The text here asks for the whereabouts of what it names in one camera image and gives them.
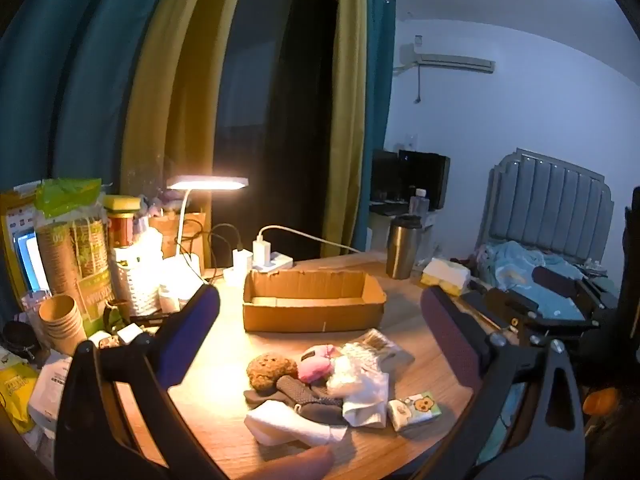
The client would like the steel tumbler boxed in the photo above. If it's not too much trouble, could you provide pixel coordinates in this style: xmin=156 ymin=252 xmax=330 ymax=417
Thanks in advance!
xmin=386 ymin=214 xmax=423 ymax=281

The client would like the yellow green sponge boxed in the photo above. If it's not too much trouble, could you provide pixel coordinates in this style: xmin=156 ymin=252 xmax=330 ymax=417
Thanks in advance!
xmin=102 ymin=195 xmax=142 ymax=213

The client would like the black cable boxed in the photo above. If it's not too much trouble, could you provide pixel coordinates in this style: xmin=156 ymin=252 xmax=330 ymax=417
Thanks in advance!
xmin=175 ymin=219 xmax=245 ymax=281

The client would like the teal curtain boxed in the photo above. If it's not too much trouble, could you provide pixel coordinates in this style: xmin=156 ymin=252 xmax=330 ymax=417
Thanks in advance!
xmin=357 ymin=0 xmax=398 ymax=253
xmin=0 ymin=0 xmax=178 ymax=196

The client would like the yellow packaging box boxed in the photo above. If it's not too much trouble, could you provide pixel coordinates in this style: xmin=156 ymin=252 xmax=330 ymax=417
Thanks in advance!
xmin=0 ymin=190 xmax=51 ymax=301

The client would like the white desk lamp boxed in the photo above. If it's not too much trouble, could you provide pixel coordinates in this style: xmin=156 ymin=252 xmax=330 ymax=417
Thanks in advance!
xmin=166 ymin=175 xmax=250 ymax=281

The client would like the stack of paper cups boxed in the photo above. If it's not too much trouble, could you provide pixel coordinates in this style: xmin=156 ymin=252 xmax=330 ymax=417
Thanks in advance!
xmin=38 ymin=294 xmax=88 ymax=358

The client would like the blue blanket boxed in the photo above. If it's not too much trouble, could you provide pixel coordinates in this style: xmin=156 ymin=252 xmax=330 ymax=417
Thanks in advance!
xmin=472 ymin=240 xmax=621 ymax=321

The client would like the brown paper bag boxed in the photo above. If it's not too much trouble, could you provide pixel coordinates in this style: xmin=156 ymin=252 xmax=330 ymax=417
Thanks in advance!
xmin=147 ymin=211 xmax=207 ymax=261

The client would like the yellow plastic bag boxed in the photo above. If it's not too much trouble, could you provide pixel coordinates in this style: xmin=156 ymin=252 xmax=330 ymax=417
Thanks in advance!
xmin=0 ymin=362 xmax=41 ymax=433

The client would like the dark window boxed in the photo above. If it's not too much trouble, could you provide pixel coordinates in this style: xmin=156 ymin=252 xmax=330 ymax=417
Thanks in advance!
xmin=210 ymin=0 xmax=341 ymax=263

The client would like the white bubble wrap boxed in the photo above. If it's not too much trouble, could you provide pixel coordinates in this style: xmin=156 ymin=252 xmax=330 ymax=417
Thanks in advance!
xmin=327 ymin=352 xmax=388 ymax=396

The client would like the black monitor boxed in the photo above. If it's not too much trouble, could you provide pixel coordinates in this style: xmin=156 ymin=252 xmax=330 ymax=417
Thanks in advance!
xmin=372 ymin=149 xmax=451 ymax=211

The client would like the cartoon print tissue packet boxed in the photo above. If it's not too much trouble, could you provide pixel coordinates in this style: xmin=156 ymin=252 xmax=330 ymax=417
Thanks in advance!
xmin=387 ymin=391 xmax=443 ymax=432

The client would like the white air conditioner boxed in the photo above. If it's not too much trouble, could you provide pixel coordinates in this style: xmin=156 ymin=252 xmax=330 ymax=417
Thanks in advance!
xmin=392 ymin=42 xmax=497 ymax=76

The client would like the grey dotted sock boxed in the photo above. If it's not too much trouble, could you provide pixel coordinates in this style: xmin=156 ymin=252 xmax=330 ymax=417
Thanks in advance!
xmin=244 ymin=375 xmax=346 ymax=425

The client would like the white paper packet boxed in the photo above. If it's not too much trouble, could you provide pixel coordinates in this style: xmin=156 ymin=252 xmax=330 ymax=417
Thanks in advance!
xmin=27 ymin=350 xmax=76 ymax=433

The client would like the brown cardboard box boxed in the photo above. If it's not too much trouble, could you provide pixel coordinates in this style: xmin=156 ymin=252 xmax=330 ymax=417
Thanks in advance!
xmin=242 ymin=269 xmax=387 ymax=334

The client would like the white woven basket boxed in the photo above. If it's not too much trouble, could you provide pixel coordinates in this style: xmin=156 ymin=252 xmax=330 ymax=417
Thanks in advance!
xmin=110 ymin=245 xmax=166 ymax=317

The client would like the brown round plush toy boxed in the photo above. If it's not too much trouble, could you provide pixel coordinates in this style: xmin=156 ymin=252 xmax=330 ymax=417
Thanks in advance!
xmin=246 ymin=352 xmax=285 ymax=392

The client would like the yellow white tissue box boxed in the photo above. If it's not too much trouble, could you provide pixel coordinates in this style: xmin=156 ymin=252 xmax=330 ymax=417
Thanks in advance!
xmin=420 ymin=257 xmax=472 ymax=296

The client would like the pink plush toy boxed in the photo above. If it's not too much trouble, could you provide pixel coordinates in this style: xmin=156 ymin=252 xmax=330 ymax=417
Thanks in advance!
xmin=297 ymin=344 xmax=337 ymax=383

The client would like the red jar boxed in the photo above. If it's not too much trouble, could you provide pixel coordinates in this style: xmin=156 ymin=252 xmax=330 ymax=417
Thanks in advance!
xmin=107 ymin=210 xmax=138 ymax=250

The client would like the small white box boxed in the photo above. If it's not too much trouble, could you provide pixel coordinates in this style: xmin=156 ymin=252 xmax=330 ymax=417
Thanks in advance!
xmin=117 ymin=324 xmax=146 ymax=346

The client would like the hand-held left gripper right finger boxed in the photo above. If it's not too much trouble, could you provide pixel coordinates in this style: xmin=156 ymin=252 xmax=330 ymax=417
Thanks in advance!
xmin=415 ymin=286 xmax=587 ymax=480

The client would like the white power strip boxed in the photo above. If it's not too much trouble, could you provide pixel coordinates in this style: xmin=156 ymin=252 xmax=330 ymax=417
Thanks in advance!
xmin=222 ymin=254 xmax=293 ymax=288

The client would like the yellow curtain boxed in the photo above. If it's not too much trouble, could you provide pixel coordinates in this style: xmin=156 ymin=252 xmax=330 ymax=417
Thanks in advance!
xmin=320 ymin=0 xmax=371 ymax=258
xmin=120 ymin=0 xmax=251 ymax=221

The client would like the black round object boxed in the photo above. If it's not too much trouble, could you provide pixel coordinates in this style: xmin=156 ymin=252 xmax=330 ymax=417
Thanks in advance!
xmin=2 ymin=321 xmax=41 ymax=361

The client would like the orange object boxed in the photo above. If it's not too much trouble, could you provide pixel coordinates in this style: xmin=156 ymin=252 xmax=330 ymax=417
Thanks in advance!
xmin=584 ymin=387 xmax=621 ymax=417

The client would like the white charger with cable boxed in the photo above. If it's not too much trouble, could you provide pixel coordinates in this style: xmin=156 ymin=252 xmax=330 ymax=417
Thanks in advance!
xmin=252 ymin=225 xmax=361 ymax=265

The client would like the white sock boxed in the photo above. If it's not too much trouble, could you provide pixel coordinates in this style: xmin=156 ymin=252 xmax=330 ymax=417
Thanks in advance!
xmin=342 ymin=375 xmax=391 ymax=429

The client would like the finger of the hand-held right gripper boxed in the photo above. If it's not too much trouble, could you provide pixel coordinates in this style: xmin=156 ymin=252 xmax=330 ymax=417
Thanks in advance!
xmin=481 ymin=288 xmax=539 ymax=319
xmin=531 ymin=266 xmax=584 ymax=302

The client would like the white textured towel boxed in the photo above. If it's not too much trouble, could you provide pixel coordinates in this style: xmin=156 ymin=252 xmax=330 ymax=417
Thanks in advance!
xmin=244 ymin=400 xmax=348 ymax=448

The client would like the green paper cup package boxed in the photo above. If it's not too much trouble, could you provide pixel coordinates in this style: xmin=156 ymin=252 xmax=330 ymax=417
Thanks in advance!
xmin=32 ymin=177 xmax=116 ymax=336

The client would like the clear plastic packet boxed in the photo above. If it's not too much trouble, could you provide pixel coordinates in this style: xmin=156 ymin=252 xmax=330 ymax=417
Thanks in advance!
xmin=342 ymin=329 xmax=416 ymax=368

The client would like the person's left hand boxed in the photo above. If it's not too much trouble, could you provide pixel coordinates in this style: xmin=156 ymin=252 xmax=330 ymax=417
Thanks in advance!
xmin=235 ymin=445 xmax=335 ymax=480

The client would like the clear water bottle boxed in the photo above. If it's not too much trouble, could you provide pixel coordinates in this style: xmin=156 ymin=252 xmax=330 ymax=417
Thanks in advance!
xmin=409 ymin=188 xmax=431 ymax=218

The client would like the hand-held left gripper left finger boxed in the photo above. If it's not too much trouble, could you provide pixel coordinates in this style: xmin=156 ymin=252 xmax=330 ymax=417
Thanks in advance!
xmin=55 ymin=284 xmax=221 ymax=480

